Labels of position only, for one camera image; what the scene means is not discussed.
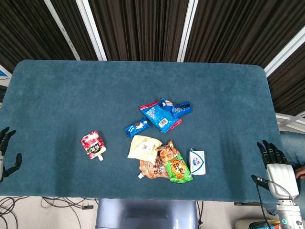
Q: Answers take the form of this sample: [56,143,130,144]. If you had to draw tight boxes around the blue black snack bar wrapper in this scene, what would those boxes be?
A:
[172,101,193,119]

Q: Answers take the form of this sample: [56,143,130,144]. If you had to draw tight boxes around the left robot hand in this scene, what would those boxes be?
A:
[0,127,22,183]

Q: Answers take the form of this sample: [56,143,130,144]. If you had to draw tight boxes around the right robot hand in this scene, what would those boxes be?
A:
[251,139,300,199]

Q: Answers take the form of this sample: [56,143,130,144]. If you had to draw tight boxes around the large blue red snack bag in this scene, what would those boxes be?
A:
[139,101,183,133]

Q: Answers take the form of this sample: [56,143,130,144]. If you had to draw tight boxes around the brown spouted peanut pouch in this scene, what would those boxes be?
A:
[137,156,170,179]

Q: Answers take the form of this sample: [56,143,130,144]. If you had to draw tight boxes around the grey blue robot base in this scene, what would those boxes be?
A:
[95,198,199,229]

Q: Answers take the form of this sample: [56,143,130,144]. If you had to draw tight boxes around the teal table cloth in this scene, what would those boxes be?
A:
[0,59,287,204]

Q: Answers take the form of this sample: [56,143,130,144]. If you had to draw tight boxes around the black floor cables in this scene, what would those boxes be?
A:
[0,196,99,229]

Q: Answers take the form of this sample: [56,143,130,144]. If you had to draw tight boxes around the small blue striped snack pack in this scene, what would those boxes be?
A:
[159,97,174,111]

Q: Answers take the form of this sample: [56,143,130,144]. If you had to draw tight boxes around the green orange snack bag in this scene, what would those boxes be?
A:
[155,140,193,184]

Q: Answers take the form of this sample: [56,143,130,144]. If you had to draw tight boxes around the beige snack packet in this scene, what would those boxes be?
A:
[127,135,163,162]

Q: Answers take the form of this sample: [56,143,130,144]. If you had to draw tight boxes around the red spouted drink pouch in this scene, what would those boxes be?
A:
[80,130,107,161]

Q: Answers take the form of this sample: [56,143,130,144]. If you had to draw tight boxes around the white blue tissue pack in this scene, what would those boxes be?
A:
[189,148,207,176]

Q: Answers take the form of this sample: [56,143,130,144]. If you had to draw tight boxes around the person in jeans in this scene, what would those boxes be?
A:
[279,130,305,179]

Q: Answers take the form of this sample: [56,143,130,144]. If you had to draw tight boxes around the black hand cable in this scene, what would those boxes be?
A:
[255,177,295,229]

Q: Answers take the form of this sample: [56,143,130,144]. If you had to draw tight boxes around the small blue cookie pack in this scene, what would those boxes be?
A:
[124,116,151,138]

